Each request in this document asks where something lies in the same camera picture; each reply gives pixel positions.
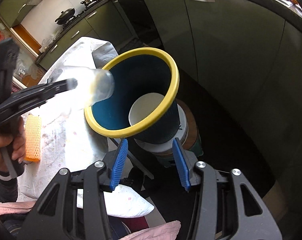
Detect clear plastic bottle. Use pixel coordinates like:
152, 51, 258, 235
47, 66, 115, 109

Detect person's left forearm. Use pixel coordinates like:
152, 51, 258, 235
0, 159, 20, 205

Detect yellow rimmed trash bin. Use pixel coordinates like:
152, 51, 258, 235
84, 47, 180, 144

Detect person's left hand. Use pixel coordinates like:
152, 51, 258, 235
0, 116, 26, 173

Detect white patterned tablecloth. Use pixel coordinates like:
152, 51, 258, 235
16, 36, 155, 218

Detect plastic bag on counter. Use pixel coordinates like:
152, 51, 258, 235
39, 34, 57, 53

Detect black wok with lid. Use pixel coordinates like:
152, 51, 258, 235
55, 8, 75, 25

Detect green lower cabinets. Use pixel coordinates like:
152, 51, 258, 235
34, 0, 302, 181

